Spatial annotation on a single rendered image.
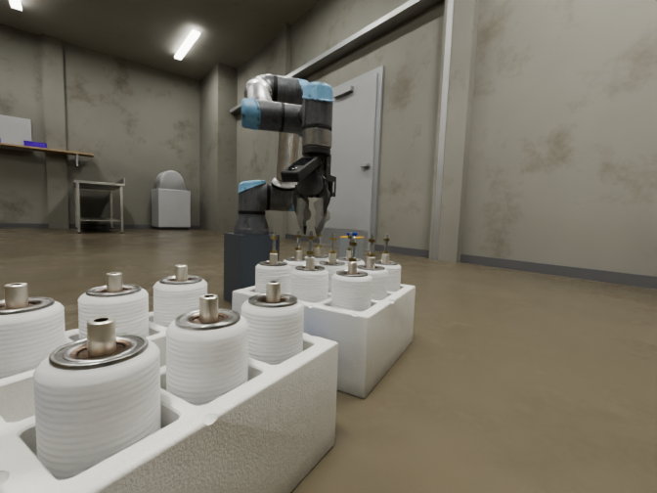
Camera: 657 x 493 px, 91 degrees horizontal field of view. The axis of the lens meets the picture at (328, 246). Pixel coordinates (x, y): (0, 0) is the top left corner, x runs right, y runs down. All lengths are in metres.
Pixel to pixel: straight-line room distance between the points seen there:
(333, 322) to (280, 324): 0.27
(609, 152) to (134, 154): 7.86
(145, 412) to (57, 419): 0.06
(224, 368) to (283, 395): 0.09
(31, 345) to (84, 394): 0.23
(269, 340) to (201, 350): 0.12
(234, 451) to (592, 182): 2.88
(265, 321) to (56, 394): 0.24
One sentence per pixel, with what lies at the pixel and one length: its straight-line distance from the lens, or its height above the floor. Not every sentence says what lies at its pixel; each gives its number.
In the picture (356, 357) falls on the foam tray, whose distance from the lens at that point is 0.73.
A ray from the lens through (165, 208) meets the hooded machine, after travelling 7.68.
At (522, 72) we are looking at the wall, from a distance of 3.40.
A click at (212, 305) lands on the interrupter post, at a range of 0.42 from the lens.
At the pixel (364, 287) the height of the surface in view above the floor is 0.23.
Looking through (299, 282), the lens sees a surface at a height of 0.22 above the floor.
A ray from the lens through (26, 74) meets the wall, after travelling 8.55.
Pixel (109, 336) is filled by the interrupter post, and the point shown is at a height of 0.27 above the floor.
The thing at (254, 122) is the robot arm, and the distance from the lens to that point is 0.92.
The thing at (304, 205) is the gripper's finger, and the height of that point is 0.41.
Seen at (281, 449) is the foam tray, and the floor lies 0.08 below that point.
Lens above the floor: 0.38
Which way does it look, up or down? 5 degrees down
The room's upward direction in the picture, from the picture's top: 2 degrees clockwise
